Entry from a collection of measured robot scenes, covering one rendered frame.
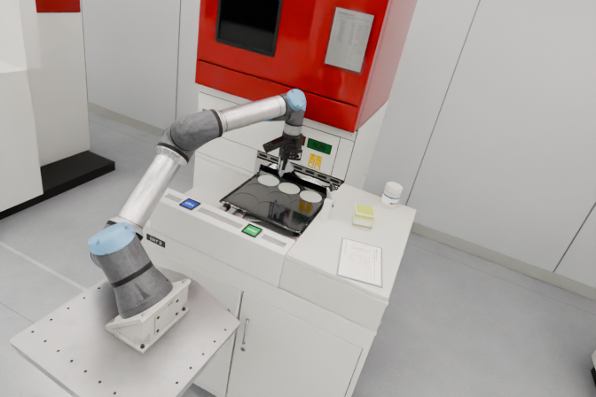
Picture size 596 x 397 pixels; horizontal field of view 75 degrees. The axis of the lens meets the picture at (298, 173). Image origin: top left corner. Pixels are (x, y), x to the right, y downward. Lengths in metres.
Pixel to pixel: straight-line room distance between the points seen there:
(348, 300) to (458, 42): 2.21
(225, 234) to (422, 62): 2.17
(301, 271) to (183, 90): 3.00
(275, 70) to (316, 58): 0.19
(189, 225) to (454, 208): 2.42
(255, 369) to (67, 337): 0.75
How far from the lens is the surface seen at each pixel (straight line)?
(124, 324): 1.18
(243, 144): 1.97
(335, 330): 1.41
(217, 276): 1.51
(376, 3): 1.58
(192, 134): 1.27
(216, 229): 1.39
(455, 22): 3.08
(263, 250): 1.33
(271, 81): 1.76
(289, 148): 1.67
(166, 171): 1.34
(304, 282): 1.33
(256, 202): 1.65
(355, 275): 1.29
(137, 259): 1.15
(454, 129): 3.19
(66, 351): 1.25
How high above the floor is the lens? 1.77
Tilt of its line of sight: 27 degrees down
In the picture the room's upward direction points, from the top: 12 degrees clockwise
